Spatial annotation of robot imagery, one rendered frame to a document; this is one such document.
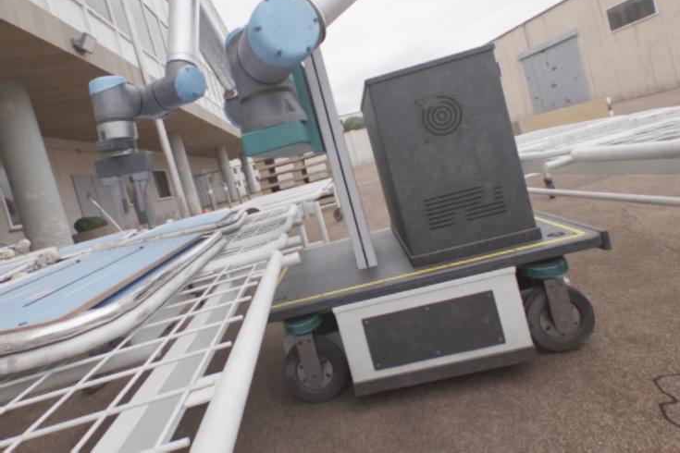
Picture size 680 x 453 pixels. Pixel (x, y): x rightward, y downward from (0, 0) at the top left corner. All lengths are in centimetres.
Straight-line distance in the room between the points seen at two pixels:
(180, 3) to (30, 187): 667
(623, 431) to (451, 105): 77
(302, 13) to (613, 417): 106
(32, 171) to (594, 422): 758
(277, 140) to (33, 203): 691
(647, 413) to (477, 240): 46
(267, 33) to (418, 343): 82
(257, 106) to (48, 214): 685
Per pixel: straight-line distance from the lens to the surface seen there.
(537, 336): 125
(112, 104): 113
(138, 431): 49
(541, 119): 686
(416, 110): 105
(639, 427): 108
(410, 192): 105
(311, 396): 124
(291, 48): 88
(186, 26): 124
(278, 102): 103
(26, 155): 783
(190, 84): 111
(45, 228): 771
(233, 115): 163
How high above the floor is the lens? 65
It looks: 2 degrees down
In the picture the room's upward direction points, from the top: 15 degrees counter-clockwise
